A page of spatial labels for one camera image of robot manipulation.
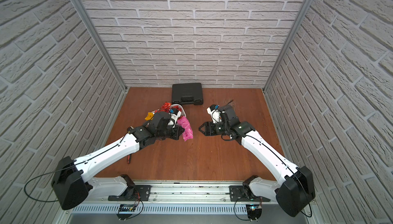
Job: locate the black plastic tool case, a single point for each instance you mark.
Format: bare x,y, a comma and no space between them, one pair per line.
187,93

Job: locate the aluminium front rail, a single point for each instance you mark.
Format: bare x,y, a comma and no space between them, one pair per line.
182,192

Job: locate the orange tea bag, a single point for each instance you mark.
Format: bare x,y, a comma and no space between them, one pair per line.
149,116

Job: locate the controller board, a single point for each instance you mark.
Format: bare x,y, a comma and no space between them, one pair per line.
127,211
254,212

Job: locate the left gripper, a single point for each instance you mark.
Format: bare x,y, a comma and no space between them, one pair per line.
176,132

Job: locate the red tea bags in box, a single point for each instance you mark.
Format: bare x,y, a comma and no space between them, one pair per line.
165,107

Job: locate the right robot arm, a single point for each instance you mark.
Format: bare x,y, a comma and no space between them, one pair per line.
293,187

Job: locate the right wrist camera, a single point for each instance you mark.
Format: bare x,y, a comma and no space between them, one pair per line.
214,112

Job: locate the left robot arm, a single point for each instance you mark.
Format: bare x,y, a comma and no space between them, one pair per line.
74,179

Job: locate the white storage box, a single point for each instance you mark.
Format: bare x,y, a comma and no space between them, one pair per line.
180,108

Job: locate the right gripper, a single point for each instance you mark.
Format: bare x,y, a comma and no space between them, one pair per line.
209,126

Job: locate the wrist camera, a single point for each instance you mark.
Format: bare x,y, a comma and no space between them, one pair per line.
214,112
175,115

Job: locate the pink tea bag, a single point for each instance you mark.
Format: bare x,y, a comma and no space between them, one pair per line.
185,124

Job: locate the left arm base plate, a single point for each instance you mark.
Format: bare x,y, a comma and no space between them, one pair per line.
141,192

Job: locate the right controller board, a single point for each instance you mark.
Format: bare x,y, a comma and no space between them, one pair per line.
254,212

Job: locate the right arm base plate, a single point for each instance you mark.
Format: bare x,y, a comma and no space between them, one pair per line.
240,193

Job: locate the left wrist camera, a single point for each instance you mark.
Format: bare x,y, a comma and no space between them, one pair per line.
175,115

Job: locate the left controller board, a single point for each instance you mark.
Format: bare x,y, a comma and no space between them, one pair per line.
127,211

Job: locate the red handled ratchet wrench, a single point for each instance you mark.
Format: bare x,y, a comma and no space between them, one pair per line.
128,160

